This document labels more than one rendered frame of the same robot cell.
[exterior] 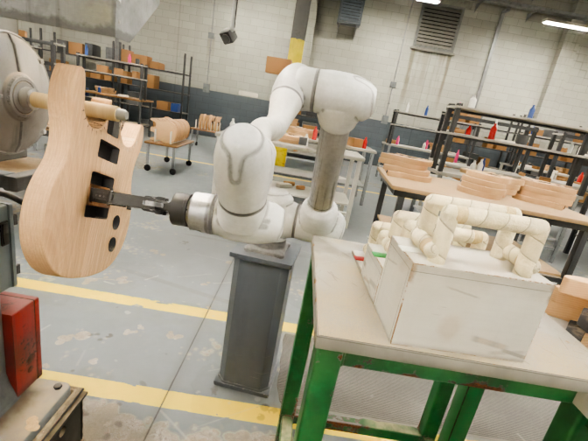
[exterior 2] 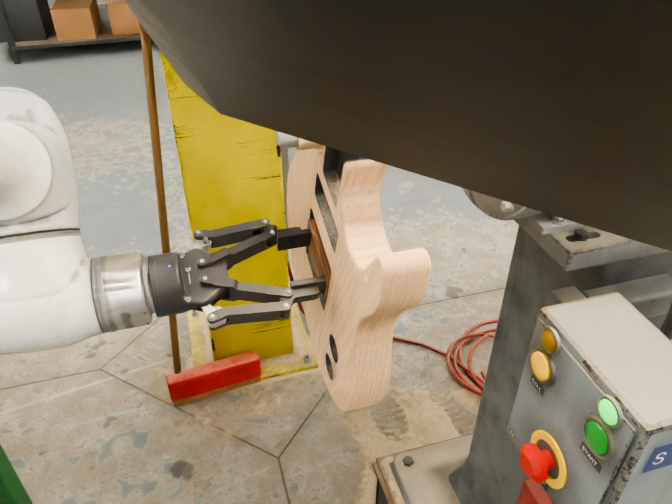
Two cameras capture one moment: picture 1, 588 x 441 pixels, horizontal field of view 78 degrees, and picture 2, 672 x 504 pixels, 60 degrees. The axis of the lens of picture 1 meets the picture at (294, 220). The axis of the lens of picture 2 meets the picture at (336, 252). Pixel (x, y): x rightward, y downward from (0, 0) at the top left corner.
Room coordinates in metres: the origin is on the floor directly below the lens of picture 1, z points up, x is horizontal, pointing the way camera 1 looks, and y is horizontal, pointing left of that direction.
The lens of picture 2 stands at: (1.36, 0.30, 1.51)
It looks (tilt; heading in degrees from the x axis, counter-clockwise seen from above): 36 degrees down; 165
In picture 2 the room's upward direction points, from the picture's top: straight up
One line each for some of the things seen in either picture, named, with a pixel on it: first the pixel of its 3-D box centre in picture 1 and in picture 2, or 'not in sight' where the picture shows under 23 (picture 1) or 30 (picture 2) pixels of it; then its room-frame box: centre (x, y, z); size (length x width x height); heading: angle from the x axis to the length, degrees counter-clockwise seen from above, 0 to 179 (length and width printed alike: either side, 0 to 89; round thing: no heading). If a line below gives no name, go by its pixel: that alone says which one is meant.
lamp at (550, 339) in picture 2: not in sight; (548, 341); (1.01, 0.61, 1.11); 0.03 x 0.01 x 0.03; 1
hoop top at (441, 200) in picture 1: (472, 208); not in sight; (0.72, -0.35, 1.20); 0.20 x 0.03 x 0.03; 94
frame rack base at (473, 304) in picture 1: (454, 296); not in sight; (0.69, -0.35, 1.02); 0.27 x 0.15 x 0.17; 95
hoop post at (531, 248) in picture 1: (530, 251); not in sight; (0.64, -0.44, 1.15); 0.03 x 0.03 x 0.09
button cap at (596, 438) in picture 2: not in sight; (601, 436); (1.10, 0.62, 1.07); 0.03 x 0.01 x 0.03; 1
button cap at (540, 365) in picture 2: not in sight; (545, 365); (1.01, 0.62, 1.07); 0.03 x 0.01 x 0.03; 1
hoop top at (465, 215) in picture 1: (495, 220); not in sight; (0.64, -0.36, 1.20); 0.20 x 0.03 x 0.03; 94
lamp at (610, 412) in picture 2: not in sight; (607, 412); (1.10, 0.62, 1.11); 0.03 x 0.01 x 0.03; 1
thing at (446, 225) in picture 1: (443, 237); not in sight; (0.63, -0.27, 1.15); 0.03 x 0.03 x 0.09
